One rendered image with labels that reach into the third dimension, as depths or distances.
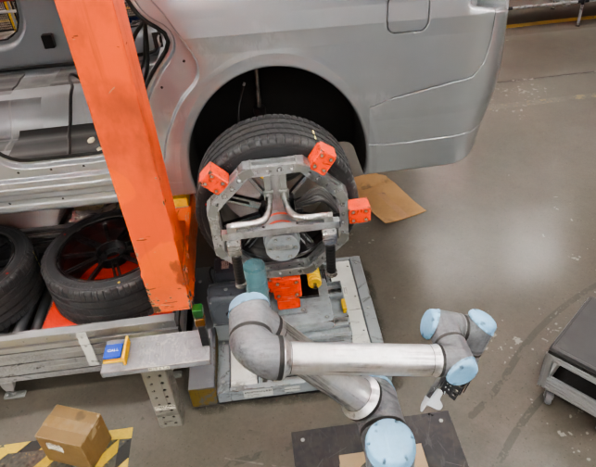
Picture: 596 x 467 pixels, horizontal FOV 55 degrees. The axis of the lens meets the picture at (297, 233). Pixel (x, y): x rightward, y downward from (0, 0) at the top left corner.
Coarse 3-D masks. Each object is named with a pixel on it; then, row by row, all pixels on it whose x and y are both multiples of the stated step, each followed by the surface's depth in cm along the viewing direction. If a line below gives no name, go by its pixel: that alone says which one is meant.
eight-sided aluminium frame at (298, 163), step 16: (256, 160) 211; (272, 160) 211; (288, 160) 212; (304, 160) 210; (240, 176) 209; (256, 176) 210; (320, 176) 212; (224, 192) 212; (336, 192) 217; (208, 208) 216; (224, 256) 230; (320, 256) 236; (272, 272) 239; (288, 272) 240; (304, 272) 240
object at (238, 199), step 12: (252, 180) 223; (300, 180) 225; (240, 204) 229; (252, 204) 229; (264, 204) 235; (324, 204) 252; (228, 216) 248; (252, 216) 233; (252, 240) 241; (300, 240) 251; (312, 240) 246; (252, 252) 243; (264, 252) 247; (300, 252) 245
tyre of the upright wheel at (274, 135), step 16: (240, 128) 224; (256, 128) 220; (272, 128) 219; (288, 128) 219; (304, 128) 222; (320, 128) 230; (224, 144) 221; (240, 144) 214; (256, 144) 211; (272, 144) 212; (288, 144) 212; (304, 144) 213; (336, 144) 233; (208, 160) 225; (224, 160) 214; (240, 160) 214; (336, 160) 219; (336, 176) 223; (352, 176) 226; (208, 192) 221; (352, 192) 228; (208, 224) 231; (352, 224) 238; (208, 240) 236; (304, 256) 246
